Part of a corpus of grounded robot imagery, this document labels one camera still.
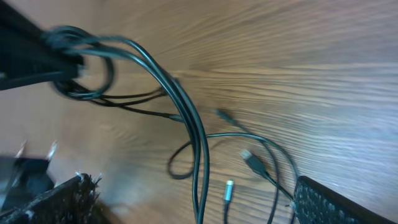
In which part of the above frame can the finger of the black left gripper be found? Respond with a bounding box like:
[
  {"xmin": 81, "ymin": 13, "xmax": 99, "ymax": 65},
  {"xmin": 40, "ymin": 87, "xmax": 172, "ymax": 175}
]
[{"xmin": 1, "ymin": 1, "xmax": 84, "ymax": 90}]

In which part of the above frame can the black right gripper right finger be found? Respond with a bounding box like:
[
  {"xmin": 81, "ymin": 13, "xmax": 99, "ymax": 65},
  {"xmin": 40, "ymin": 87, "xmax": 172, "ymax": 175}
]
[{"xmin": 294, "ymin": 175, "xmax": 394, "ymax": 224}]

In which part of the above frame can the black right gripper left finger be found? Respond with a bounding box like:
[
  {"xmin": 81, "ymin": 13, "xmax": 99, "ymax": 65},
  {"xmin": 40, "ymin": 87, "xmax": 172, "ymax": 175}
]
[{"xmin": 1, "ymin": 174, "xmax": 101, "ymax": 224}]

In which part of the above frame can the black USB cable bundle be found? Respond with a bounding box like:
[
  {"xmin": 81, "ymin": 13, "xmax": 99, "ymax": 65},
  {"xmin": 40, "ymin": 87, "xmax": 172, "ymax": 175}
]
[{"xmin": 40, "ymin": 25, "xmax": 299, "ymax": 224}]

